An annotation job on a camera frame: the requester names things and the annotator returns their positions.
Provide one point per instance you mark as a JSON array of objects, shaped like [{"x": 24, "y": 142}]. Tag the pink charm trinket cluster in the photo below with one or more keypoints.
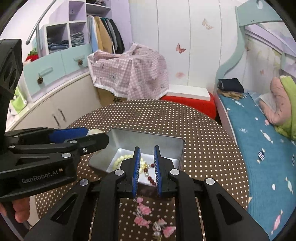
[{"x": 155, "y": 216}]

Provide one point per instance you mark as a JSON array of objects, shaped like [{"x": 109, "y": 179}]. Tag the mint bunk bed frame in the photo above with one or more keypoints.
[{"x": 256, "y": 45}]

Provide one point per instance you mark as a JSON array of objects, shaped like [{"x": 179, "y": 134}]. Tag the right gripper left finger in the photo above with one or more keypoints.
[{"x": 89, "y": 211}]

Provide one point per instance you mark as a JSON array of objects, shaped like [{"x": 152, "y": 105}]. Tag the pink green rolled quilt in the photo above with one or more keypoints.
[{"x": 283, "y": 119}]

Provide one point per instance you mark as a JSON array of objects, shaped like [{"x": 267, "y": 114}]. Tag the pink checkered cover cloth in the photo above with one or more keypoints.
[{"x": 139, "y": 73}]

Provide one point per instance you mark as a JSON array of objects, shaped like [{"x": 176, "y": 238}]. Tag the folded dark clothes stack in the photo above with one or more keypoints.
[{"x": 230, "y": 88}]

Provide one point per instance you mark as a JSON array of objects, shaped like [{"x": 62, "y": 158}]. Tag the red storage box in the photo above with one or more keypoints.
[{"x": 207, "y": 107}]

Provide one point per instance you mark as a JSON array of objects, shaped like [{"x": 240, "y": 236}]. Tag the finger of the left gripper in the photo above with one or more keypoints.
[
  {"x": 84, "y": 145},
  {"x": 43, "y": 135}
]

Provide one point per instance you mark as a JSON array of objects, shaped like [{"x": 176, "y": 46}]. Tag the white pillow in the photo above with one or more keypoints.
[{"x": 269, "y": 100}]

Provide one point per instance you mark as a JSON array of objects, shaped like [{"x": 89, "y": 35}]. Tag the cardboard box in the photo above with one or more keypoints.
[{"x": 107, "y": 98}]

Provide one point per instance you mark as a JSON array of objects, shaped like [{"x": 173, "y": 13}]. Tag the white lilac shelf unit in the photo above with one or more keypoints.
[{"x": 61, "y": 19}]

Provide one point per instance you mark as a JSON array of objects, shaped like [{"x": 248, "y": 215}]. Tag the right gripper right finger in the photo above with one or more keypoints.
[{"x": 203, "y": 209}]

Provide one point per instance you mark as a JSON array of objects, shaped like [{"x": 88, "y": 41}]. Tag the hanging clothes row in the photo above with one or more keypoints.
[{"x": 104, "y": 35}]

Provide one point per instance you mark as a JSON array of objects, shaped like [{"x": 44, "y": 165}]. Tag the left hand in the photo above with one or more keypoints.
[{"x": 22, "y": 209}]

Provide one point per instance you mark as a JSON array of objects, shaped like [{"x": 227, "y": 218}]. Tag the cream curved cabinet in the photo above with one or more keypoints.
[{"x": 59, "y": 90}]

